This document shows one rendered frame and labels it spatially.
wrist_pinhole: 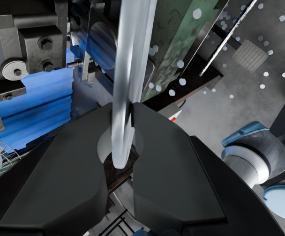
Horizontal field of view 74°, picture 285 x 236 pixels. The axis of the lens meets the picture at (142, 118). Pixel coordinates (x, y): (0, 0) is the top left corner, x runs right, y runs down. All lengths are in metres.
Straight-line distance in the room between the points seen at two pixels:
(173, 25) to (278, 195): 0.50
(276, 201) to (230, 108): 0.78
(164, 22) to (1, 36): 0.38
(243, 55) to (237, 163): 0.62
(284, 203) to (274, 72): 0.72
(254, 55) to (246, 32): 0.20
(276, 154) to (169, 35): 0.41
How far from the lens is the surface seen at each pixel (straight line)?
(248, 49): 1.00
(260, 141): 0.55
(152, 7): 0.28
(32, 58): 0.50
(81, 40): 0.66
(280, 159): 0.57
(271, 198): 0.60
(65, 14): 0.53
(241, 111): 1.27
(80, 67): 0.76
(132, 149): 2.13
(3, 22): 0.43
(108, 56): 0.55
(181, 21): 0.55
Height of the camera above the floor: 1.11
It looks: 38 degrees down
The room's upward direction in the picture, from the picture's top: 120 degrees counter-clockwise
